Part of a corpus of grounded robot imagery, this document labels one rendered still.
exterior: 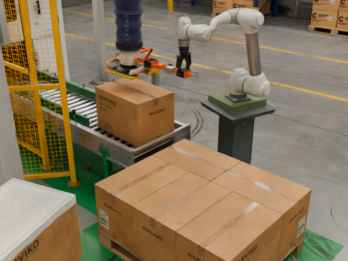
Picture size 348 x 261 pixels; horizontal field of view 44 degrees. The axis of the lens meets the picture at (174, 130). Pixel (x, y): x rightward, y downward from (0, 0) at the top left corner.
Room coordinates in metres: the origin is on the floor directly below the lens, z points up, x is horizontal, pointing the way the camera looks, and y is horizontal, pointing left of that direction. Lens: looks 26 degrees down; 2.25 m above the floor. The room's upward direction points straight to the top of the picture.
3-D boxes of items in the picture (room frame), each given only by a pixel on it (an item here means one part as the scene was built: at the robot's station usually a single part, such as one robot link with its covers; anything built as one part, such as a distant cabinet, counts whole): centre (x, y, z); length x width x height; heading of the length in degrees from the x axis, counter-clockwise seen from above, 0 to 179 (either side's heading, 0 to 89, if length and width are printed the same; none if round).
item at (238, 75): (3.67, -0.58, 0.98); 0.18 x 0.16 x 0.22; 43
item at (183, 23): (3.18, -0.08, 1.56); 0.13 x 0.11 x 0.16; 43
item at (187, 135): (3.31, 0.09, 0.48); 0.70 x 0.03 x 0.15; 137
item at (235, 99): (3.69, -0.57, 0.84); 0.22 x 0.18 x 0.06; 22
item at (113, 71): (3.51, 0.44, 1.12); 0.34 x 0.10 x 0.05; 48
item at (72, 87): (4.54, 1.04, 0.60); 1.60 x 0.10 x 0.09; 47
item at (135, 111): (3.55, 0.35, 0.75); 0.60 x 0.40 x 0.40; 44
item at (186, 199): (2.64, -0.20, 0.34); 1.20 x 1.00 x 0.40; 47
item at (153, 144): (3.31, 0.10, 0.58); 0.70 x 0.03 x 0.06; 137
